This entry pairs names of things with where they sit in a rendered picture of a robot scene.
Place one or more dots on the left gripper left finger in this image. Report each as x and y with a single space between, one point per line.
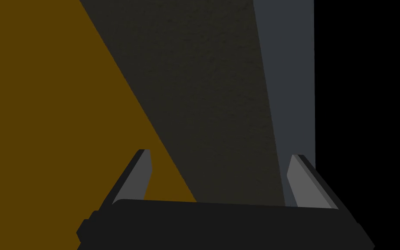
135 180

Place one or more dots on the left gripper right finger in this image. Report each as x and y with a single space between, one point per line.
307 184

